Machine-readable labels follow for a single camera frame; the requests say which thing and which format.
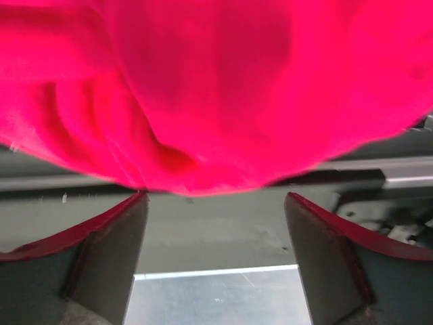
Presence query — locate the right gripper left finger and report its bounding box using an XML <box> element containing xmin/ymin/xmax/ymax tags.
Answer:
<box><xmin>1</xmin><ymin>192</ymin><xmax>149</xmax><ymax>324</ymax></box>

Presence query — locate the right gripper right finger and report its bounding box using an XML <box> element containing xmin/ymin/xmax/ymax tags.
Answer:
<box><xmin>285</xmin><ymin>192</ymin><xmax>432</xmax><ymax>324</ymax></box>

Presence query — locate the magenta t shirt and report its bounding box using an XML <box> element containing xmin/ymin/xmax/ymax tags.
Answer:
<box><xmin>1</xmin><ymin>1</ymin><xmax>432</xmax><ymax>195</ymax></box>

